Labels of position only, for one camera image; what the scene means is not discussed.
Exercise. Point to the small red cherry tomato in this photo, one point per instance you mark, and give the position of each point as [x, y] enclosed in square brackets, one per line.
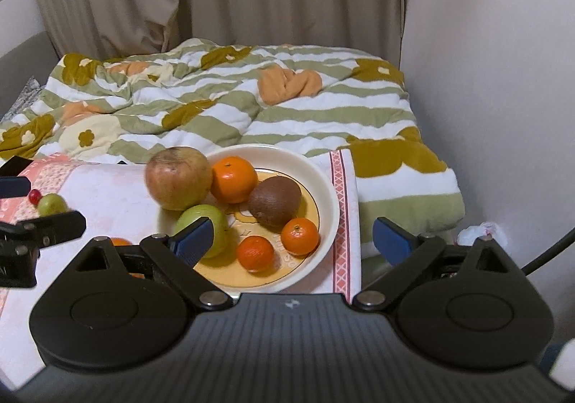
[34, 196]

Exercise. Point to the large orange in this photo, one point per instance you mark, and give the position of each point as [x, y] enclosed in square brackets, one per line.
[231, 179]
[120, 242]

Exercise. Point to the grey patterned pillow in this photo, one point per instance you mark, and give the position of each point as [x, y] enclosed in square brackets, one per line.
[22, 99]

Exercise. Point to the cream bowl with yellow print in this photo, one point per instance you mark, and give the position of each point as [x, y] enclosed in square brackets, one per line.
[314, 187]

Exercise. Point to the green striped floral blanket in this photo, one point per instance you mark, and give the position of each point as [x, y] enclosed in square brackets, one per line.
[292, 124]

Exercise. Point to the brown kiwi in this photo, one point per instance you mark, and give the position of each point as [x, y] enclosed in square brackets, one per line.
[275, 201]

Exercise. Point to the grey headboard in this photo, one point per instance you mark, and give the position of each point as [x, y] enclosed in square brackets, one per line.
[22, 57]

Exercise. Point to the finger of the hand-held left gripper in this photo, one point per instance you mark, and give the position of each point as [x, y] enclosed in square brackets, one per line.
[58, 225]
[13, 187]

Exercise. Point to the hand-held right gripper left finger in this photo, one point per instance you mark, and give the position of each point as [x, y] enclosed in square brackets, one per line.
[193, 242]

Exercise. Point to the green apple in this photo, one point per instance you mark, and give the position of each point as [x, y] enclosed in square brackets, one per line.
[51, 204]
[197, 210]

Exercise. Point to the crumpled white tissue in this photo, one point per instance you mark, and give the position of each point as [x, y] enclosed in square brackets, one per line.
[483, 233]

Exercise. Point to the pink floral tablecloth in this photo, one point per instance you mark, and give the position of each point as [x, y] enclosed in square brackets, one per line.
[108, 192]

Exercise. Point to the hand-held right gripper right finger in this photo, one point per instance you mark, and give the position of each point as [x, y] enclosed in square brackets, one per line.
[393, 241]

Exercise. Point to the small mandarin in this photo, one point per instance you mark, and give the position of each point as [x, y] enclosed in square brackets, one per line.
[300, 236]
[255, 254]

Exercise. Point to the large reddish brown apple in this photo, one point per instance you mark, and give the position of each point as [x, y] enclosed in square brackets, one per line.
[177, 178]

